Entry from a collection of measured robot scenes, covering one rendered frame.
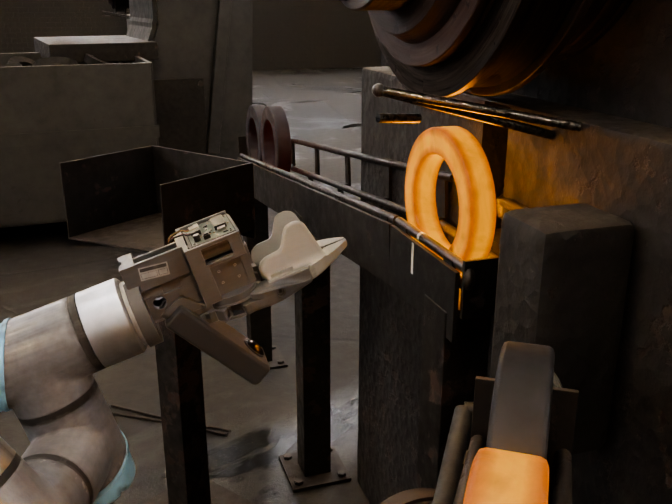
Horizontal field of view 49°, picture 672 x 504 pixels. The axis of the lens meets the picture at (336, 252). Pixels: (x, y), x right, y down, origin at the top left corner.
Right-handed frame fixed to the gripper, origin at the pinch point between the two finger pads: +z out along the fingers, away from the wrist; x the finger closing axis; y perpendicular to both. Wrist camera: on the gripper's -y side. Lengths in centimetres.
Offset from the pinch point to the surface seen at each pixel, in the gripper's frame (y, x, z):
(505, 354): 3.5, -31.1, 1.9
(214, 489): -70, 65, -27
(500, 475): 7.4, -43.7, -4.9
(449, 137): 3.4, 9.9, 18.7
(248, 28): -10, 305, 53
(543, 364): 3.0, -32.9, 3.3
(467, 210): -3.5, 4.5, 16.5
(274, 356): -78, 121, -2
